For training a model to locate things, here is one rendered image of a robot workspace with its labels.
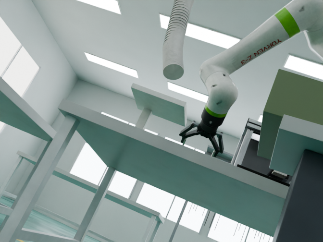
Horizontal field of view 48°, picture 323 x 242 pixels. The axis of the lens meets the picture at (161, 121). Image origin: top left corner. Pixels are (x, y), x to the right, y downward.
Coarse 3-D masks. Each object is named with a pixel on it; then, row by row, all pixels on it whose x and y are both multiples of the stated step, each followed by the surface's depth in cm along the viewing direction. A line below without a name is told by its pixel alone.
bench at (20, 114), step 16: (0, 80) 167; (0, 96) 181; (16, 96) 183; (0, 112) 228; (16, 112) 204; (32, 112) 201; (32, 128) 232; (48, 128) 224; (48, 144) 247; (0, 208) 214
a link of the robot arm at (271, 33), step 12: (264, 24) 136; (276, 24) 133; (252, 36) 137; (264, 36) 135; (276, 36) 134; (288, 36) 134; (228, 48) 142; (240, 48) 138; (252, 48) 137; (264, 48) 137; (216, 60) 141; (228, 60) 140; (240, 60) 139; (204, 72) 142; (228, 72) 141; (204, 84) 143
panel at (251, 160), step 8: (240, 144) 195; (248, 144) 194; (256, 144) 194; (248, 152) 193; (256, 152) 192; (248, 160) 191; (256, 160) 191; (264, 160) 190; (248, 168) 190; (256, 168) 189; (264, 168) 189
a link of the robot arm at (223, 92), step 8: (216, 72) 138; (224, 72) 139; (208, 80) 139; (216, 80) 135; (224, 80) 134; (208, 88) 138; (216, 88) 133; (224, 88) 132; (232, 88) 133; (216, 96) 133; (224, 96) 132; (232, 96) 133; (208, 104) 139; (216, 104) 135; (224, 104) 134; (232, 104) 136; (208, 112) 140; (216, 112) 138; (224, 112) 139
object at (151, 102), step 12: (132, 84) 230; (144, 96) 234; (156, 96) 226; (168, 96) 225; (144, 108) 253; (156, 108) 244; (168, 108) 235; (180, 108) 226; (144, 120) 250; (168, 120) 256; (180, 120) 246
